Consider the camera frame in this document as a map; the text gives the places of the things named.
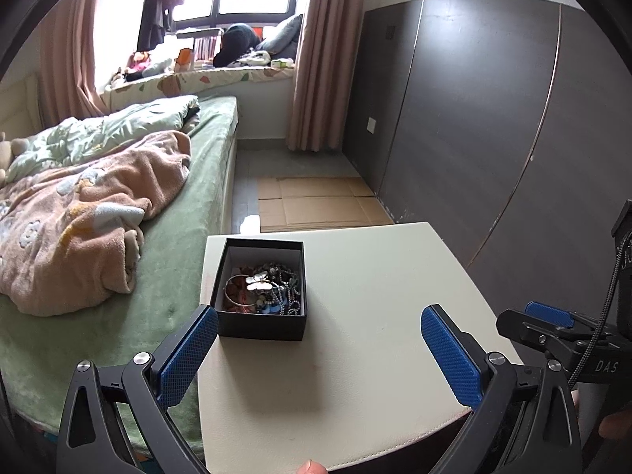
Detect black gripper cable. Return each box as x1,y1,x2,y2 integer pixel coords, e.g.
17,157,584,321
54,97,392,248
568,234,632,386

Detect white patterned cloth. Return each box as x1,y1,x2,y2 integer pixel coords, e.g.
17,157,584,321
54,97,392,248
232,49,273,68

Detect beige plush toy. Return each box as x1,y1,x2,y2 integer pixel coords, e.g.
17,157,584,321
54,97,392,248
0,131,33,184

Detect dark brown wardrobe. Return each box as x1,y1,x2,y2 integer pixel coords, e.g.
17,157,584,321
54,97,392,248
342,0,632,356

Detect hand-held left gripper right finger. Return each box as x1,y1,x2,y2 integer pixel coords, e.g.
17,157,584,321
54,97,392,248
419,305,583,474

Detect person's right hand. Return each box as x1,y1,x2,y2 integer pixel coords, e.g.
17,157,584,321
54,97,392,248
598,409,632,441

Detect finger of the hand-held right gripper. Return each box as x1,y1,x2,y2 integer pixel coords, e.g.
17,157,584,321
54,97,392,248
495,308,596,356
524,300,603,331

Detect stuffed toys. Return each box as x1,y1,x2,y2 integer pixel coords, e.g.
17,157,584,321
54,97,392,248
122,52,175,83

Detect floral window seat cushion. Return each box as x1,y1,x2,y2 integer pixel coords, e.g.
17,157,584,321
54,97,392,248
101,66,297,105

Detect black bag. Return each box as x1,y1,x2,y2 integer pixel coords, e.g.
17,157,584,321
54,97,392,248
213,24,262,68

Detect flattened cardboard sheet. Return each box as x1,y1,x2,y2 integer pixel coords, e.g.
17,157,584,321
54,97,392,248
258,175,396,233

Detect green bed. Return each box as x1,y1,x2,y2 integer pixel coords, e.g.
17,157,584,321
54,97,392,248
0,95,241,455

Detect white butterfly ornament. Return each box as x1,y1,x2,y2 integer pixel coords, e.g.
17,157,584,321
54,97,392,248
245,269,275,291

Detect black jewelry box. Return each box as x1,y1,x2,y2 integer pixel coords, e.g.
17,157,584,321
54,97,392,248
210,238,308,341

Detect silver bangle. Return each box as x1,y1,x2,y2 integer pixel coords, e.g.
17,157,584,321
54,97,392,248
224,274,261,308

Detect pink fleece blanket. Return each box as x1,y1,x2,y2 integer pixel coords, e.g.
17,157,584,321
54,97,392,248
0,130,193,318

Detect small white folding table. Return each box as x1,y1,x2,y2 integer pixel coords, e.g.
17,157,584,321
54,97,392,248
175,27,226,60

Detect light green floral quilt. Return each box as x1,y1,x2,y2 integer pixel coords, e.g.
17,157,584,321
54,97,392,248
5,95,201,183

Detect dark grey cloth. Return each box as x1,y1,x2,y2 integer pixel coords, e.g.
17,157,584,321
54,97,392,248
180,106,202,135

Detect grey pillow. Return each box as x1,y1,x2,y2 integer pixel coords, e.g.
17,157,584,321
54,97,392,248
256,14,303,55

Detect cream headboard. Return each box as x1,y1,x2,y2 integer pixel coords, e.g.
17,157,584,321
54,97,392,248
0,71,41,135

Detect pile of mixed jewelry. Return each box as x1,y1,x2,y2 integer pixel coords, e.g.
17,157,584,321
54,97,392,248
224,264,302,317

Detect dark hanging clothes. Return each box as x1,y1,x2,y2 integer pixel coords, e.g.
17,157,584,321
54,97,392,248
137,0,186,53

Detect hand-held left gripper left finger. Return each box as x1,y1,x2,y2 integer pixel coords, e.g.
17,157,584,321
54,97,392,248
55,305,219,474

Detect white side table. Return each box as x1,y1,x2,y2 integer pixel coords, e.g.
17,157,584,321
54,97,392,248
197,221,524,474

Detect pink curtain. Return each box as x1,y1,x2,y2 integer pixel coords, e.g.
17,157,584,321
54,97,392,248
37,0,110,122
286,0,366,153

